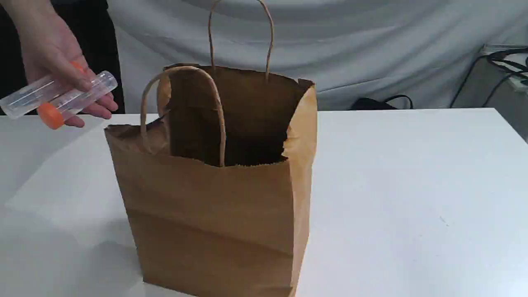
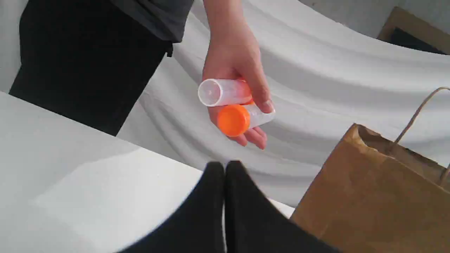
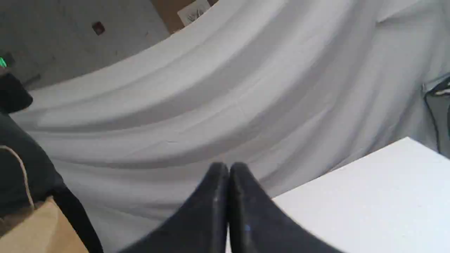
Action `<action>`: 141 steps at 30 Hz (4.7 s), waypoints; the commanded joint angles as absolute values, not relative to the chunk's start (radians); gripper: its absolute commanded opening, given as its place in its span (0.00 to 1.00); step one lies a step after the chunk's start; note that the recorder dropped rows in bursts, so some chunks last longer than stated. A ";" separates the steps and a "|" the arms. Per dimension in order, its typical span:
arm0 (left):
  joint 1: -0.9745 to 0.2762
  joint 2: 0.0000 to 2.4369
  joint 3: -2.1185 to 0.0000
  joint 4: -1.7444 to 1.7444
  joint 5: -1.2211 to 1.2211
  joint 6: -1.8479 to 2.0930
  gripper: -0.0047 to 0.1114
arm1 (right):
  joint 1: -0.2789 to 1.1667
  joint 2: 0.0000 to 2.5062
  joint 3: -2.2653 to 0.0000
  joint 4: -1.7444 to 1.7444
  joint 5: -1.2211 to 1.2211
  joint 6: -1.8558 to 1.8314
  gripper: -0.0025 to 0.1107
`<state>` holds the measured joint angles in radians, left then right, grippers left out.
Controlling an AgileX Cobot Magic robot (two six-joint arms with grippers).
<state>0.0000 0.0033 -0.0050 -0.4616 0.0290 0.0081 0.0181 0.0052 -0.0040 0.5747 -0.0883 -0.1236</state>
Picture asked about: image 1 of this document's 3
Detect clear tube orange cap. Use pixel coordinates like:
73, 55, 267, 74
37, 71, 118, 130

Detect person's bare hand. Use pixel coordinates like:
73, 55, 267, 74
1, 0, 126, 120

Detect black cables at right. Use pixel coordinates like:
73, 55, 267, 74
450, 47, 528, 108

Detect grey side cabinet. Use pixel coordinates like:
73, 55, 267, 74
449, 45, 528, 141

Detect black object behind table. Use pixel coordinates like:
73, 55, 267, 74
349, 94, 415, 111

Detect brown paper bag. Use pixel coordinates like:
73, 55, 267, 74
104, 0, 318, 297

